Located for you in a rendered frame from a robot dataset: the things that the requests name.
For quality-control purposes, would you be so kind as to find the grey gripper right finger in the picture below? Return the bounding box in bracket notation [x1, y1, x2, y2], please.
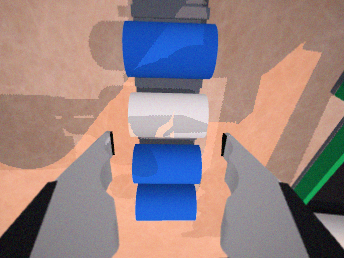
[220, 133, 344, 258]

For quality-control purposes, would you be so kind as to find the blue cylinder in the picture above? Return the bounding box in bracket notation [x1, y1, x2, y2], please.
[135, 184, 197, 221]
[132, 144, 202, 184]
[122, 21, 218, 79]

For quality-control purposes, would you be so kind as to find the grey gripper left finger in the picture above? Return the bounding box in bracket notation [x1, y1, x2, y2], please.
[0, 131, 120, 258]

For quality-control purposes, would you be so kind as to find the white cylinder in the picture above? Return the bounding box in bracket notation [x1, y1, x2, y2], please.
[314, 213, 344, 248]
[128, 92, 209, 138]

